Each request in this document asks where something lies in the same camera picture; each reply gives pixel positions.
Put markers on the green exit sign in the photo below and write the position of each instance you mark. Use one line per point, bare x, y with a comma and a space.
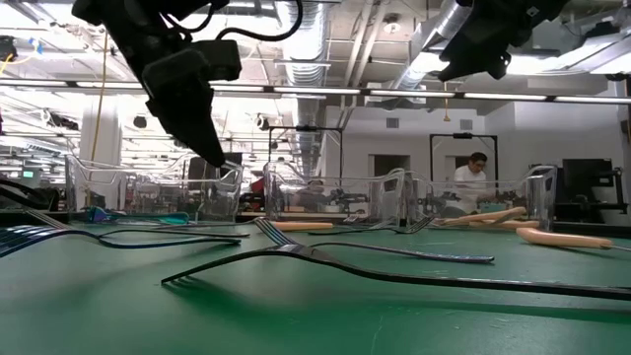
28, 174

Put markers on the red object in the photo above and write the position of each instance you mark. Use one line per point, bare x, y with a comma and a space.
255, 190

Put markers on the iridescent blue metal fork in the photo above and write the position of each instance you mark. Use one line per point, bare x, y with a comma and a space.
473, 258
101, 214
167, 218
20, 239

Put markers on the black monitor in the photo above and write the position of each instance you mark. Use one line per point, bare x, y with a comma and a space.
196, 170

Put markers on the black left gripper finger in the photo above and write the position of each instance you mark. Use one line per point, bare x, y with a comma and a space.
197, 133

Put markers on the long light bar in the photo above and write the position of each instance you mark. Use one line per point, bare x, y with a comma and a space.
315, 90

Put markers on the black background robot arm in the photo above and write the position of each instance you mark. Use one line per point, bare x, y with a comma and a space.
29, 191
345, 199

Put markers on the clear plastic bin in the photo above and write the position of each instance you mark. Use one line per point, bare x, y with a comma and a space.
79, 192
281, 202
544, 197

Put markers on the wall vent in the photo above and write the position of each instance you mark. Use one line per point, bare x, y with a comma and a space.
392, 123

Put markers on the person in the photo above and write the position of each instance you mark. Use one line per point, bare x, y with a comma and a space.
470, 180
311, 190

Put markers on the green table mat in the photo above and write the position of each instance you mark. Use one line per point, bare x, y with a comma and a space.
315, 325

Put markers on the ceiling smoke detector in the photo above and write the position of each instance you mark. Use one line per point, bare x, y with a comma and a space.
392, 25

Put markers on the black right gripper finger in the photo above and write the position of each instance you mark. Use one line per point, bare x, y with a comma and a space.
478, 56

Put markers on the silver ventilation duct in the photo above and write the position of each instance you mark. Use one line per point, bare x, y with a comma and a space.
434, 29
308, 59

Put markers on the black equipment rack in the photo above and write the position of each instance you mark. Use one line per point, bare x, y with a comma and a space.
581, 177

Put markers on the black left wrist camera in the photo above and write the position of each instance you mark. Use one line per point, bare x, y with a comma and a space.
222, 59

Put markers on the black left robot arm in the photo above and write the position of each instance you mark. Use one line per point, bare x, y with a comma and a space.
128, 29

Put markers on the white pillar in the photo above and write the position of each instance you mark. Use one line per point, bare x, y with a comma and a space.
111, 143

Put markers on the black round ceiling fixture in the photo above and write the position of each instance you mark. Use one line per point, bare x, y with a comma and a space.
262, 122

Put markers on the black rig frame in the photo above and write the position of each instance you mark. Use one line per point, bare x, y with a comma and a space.
463, 135

